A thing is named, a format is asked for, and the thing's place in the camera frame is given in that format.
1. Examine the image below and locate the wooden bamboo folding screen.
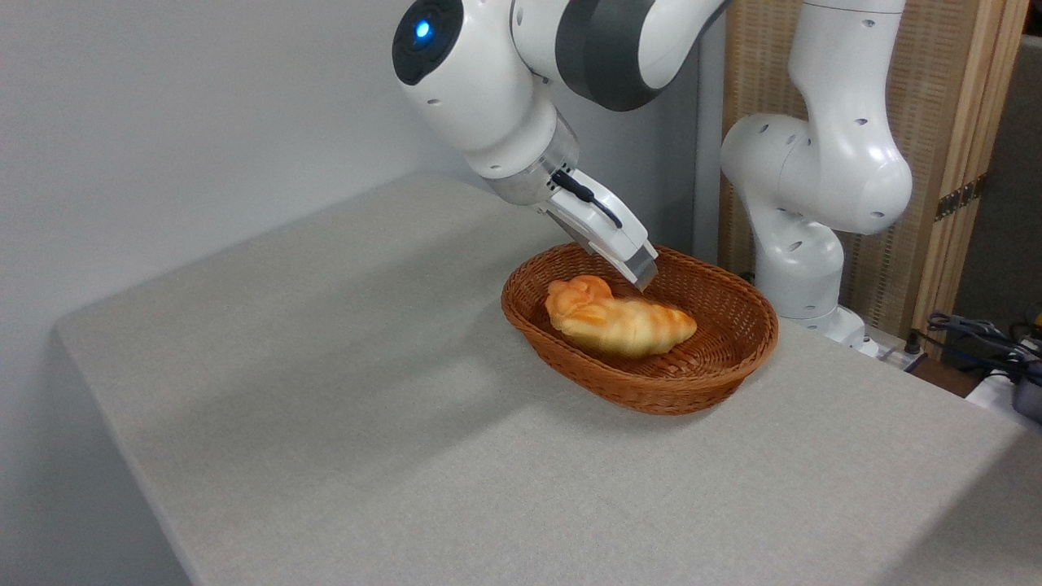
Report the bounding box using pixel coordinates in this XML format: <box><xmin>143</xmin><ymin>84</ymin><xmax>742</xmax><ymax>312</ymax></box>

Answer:
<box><xmin>720</xmin><ymin>0</ymin><xmax>1031</xmax><ymax>361</ymax></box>

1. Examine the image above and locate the brown wicker basket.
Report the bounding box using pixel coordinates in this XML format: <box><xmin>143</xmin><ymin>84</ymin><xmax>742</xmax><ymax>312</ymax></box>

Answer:
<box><xmin>501</xmin><ymin>242</ymin><xmax>780</xmax><ymax>417</ymax></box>

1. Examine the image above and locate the braided long bread loaf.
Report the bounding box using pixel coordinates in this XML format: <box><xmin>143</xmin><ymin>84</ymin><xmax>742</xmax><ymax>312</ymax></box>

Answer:
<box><xmin>550</xmin><ymin>293</ymin><xmax>698</xmax><ymax>360</ymax></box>

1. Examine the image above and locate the bundle of dark cables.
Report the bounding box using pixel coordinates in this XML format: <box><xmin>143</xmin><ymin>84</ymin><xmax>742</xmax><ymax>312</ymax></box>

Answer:
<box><xmin>913</xmin><ymin>311</ymin><xmax>1042</xmax><ymax>385</ymax></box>

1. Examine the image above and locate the round orange bread roll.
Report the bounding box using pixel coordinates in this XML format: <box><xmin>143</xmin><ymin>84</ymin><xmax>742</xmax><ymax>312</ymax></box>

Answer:
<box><xmin>545</xmin><ymin>275</ymin><xmax>614</xmax><ymax>313</ymax></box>

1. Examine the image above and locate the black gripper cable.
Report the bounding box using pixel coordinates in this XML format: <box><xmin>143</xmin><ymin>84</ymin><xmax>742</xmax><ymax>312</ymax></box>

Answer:
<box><xmin>550</xmin><ymin>169</ymin><xmax>624</xmax><ymax>230</ymax></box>

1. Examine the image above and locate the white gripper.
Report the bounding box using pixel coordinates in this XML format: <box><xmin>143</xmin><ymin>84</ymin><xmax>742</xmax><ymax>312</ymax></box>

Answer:
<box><xmin>536</xmin><ymin>168</ymin><xmax>659</xmax><ymax>293</ymax></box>

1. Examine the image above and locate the white power strip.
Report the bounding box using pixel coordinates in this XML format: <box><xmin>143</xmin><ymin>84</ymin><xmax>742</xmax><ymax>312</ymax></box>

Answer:
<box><xmin>873</xmin><ymin>345</ymin><xmax>927</xmax><ymax>374</ymax></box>

